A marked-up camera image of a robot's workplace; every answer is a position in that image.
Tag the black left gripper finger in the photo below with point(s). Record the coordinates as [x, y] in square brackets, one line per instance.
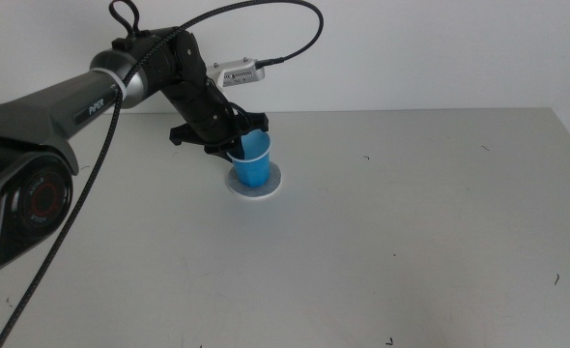
[217, 150]
[236, 147]

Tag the blue plastic cup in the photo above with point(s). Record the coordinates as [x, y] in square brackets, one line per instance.
[252, 166]

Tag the grey round cup mat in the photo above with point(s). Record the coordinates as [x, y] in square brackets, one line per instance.
[268, 189]

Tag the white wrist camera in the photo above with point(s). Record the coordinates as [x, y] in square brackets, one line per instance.
[239, 72]

